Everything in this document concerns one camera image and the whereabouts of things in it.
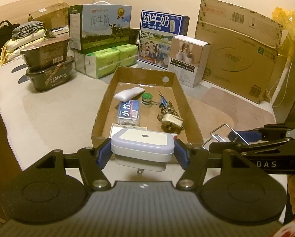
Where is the small cardboard box background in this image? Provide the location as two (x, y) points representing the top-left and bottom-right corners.
(28, 2), (69, 29)

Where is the upper black food tub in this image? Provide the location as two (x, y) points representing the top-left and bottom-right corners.
(20, 36), (70, 72)

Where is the blue floss pick box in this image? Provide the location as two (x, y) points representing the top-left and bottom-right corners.
(117, 100), (140, 126)

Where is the green white small bottle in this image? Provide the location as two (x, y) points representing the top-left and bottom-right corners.
(141, 92), (153, 107)

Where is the green pasture milk box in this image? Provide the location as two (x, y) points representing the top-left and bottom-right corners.
(68, 2), (132, 54)

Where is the white beige product box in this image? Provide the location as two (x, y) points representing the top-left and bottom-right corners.
(167, 35), (211, 88)

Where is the green tissue pack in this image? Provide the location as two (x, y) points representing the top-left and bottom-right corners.
(68, 44), (138, 79)

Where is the cream wall plug adapter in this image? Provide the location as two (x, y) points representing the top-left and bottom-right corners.
(162, 113), (184, 133)

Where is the red Doraemon toy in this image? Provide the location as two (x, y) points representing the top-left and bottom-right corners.
(171, 133), (178, 139)

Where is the white square box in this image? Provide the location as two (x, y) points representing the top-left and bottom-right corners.
(109, 124), (148, 138)

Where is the metal wire clip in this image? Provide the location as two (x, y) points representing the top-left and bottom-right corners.
(202, 123), (249, 151)

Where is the beige brown rug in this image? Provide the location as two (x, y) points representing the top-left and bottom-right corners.
(183, 85), (276, 140)

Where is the shallow cardboard tray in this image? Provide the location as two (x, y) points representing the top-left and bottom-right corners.
(90, 66), (204, 151)

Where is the white grey charger adapter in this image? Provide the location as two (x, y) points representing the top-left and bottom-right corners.
(111, 128), (175, 172)

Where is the grey folded cloth stack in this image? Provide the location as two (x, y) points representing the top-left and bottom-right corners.
(0, 20), (49, 62)

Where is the white remote control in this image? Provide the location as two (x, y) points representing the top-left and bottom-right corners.
(114, 87), (145, 102)

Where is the blue binder clip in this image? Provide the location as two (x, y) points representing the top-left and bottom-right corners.
(159, 91), (169, 109)

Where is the black bag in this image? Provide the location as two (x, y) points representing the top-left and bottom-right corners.
(0, 20), (20, 55)

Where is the large cardboard box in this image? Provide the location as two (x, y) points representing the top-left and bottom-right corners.
(195, 0), (283, 103)

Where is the blue milk carton box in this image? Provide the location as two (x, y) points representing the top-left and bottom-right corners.
(138, 10), (190, 69)

